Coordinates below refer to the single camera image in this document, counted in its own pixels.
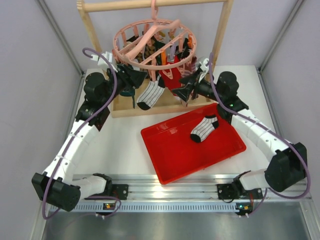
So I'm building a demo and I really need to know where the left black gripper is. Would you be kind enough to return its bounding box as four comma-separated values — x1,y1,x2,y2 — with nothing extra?
100,62,148,106

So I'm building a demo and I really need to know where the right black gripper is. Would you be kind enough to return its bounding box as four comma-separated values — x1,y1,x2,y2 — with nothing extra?
172,69,225,103

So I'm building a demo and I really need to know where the dark green sock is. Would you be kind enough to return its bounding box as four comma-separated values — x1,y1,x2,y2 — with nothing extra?
117,63,138,110

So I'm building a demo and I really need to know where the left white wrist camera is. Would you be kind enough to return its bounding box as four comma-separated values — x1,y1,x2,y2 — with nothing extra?
91,51,118,73

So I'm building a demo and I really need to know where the wooden hanger rack frame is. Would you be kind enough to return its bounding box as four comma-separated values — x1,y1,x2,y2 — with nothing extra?
76,0,235,119

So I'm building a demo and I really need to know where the maroon striped beige sock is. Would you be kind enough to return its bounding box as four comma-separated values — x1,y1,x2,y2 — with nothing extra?
181,62,199,107

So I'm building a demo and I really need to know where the black white striped sock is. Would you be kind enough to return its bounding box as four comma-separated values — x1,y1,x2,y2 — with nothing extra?
176,38,192,60

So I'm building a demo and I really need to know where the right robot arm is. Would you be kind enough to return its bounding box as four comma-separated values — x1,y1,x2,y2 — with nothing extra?
172,70,311,199

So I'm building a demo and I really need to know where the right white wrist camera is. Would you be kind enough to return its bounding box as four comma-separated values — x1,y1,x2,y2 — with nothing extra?
197,57,209,82

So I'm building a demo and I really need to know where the red santa sock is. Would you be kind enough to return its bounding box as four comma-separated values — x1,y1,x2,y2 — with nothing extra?
159,67,182,99

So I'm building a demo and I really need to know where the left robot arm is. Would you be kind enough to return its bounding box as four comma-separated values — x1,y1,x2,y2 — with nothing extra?
31,64,148,212

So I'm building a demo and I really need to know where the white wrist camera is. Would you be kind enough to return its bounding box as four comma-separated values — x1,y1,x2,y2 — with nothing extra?
197,57,209,82
91,51,118,73

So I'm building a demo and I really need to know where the pink round clip hanger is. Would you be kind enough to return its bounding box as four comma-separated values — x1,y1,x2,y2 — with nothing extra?
112,0,197,82

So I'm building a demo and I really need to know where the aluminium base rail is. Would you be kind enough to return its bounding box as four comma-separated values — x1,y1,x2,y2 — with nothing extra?
41,173,312,213

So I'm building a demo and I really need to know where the black yellow argyle sock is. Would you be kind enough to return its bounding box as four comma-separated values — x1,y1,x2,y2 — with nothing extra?
136,36,165,63

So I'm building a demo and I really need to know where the red plastic tray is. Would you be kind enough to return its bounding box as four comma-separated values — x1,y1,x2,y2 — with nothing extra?
140,103,247,185

